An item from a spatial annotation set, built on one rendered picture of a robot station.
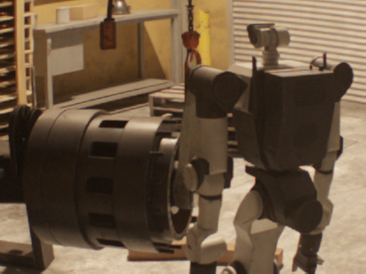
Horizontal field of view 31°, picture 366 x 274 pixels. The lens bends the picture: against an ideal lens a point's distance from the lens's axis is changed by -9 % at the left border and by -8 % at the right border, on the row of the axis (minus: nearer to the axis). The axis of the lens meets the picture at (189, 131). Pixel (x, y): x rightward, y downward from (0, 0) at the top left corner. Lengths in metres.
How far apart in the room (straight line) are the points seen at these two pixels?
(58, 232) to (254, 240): 0.77
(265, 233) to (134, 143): 0.57
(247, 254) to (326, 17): 6.02
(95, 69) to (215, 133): 6.52
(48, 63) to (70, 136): 4.54
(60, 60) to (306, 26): 2.94
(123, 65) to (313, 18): 2.45
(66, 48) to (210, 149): 5.38
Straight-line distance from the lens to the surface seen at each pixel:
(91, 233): 2.62
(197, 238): 2.18
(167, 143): 2.57
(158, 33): 9.24
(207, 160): 2.07
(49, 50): 7.11
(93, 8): 7.91
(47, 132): 2.64
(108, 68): 8.66
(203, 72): 2.03
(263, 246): 2.36
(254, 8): 8.76
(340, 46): 8.11
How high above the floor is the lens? 1.69
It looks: 14 degrees down
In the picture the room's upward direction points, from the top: 1 degrees counter-clockwise
